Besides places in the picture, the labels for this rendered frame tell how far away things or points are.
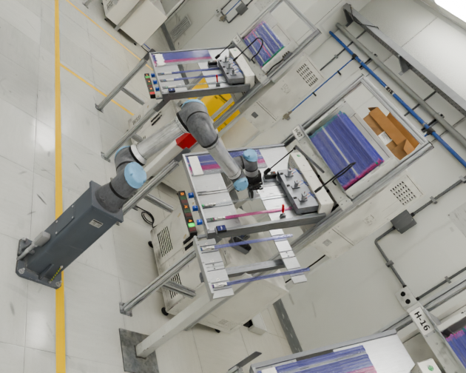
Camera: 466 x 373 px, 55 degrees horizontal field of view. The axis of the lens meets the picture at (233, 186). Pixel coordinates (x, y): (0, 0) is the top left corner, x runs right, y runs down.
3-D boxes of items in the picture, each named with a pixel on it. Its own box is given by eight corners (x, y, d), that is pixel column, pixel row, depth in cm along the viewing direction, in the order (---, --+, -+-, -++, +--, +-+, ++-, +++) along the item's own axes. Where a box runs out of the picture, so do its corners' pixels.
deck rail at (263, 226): (207, 240, 244) (208, 233, 240) (206, 237, 245) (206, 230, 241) (324, 222, 263) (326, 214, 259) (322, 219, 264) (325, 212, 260)
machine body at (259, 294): (159, 317, 282) (231, 262, 264) (143, 235, 330) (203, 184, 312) (224, 338, 324) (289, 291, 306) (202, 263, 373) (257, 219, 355)
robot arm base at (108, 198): (95, 204, 207) (109, 191, 204) (94, 183, 217) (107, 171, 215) (120, 217, 216) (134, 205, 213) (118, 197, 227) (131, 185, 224)
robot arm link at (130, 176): (111, 190, 206) (131, 172, 202) (109, 172, 216) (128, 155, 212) (131, 202, 213) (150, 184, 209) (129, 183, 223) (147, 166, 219)
